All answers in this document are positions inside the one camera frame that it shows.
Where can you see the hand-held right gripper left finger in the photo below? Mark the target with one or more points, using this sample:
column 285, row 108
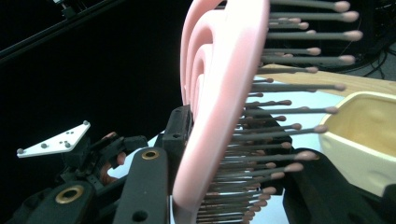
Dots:
column 177, row 130

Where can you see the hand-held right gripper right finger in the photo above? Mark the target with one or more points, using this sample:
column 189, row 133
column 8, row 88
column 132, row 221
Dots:
column 327, row 199

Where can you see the cream ceramic container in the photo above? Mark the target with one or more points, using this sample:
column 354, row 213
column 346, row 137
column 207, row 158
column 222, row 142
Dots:
column 351, row 155

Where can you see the pink hairbrush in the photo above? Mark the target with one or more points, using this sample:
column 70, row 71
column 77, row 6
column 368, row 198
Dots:
column 224, row 77

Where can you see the black metal bar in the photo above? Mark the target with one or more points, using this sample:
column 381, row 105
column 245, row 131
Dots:
column 46, row 34

